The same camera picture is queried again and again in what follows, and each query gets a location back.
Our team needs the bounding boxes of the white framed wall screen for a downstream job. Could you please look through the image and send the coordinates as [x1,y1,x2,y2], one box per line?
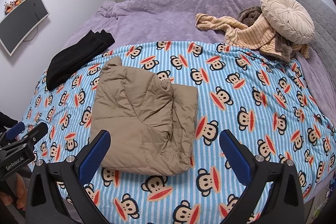
[0,0,50,56]

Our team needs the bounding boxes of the beige puffer jacket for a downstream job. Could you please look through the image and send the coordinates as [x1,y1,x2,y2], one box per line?
[90,56,198,176]

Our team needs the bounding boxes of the purple bedspread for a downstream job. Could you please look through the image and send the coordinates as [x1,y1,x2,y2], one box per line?
[63,0,334,201]

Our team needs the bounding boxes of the cluttered small floor things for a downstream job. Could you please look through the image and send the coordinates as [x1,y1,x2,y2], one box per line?
[314,182,332,216]

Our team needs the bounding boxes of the brown fuzzy cloth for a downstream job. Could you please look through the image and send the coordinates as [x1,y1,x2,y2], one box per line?
[237,6,293,63]

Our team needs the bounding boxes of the person's left hand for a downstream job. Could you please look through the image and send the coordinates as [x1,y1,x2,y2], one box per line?
[0,173,29,212]

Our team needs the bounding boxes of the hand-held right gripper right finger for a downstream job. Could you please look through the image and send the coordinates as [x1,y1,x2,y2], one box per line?
[220,130,306,224]

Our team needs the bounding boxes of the beige striped garment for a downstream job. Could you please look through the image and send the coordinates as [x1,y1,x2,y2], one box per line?
[195,13,310,59]

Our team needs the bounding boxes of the small toys on screen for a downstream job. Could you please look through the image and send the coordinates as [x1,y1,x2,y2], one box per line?
[4,0,30,15]

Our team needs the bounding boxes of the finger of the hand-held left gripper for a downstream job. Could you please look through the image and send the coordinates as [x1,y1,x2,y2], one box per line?
[3,122,49,151]
[5,122,26,141]

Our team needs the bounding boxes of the cream round pleated pillow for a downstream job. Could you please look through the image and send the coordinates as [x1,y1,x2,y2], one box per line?
[260,0,315,45]

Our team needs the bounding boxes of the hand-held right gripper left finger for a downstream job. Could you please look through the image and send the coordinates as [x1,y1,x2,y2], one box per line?
[25,130,112,224]

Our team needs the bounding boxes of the folded black cloth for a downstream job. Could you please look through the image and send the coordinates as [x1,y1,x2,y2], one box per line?
[46,29,115,91]

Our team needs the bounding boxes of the monkey print striped blanket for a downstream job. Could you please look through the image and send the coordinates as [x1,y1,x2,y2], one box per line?
[21,40,336,224]

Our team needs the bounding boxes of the thin screen cable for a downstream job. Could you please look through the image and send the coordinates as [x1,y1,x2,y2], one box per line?
[24,25,40,42]

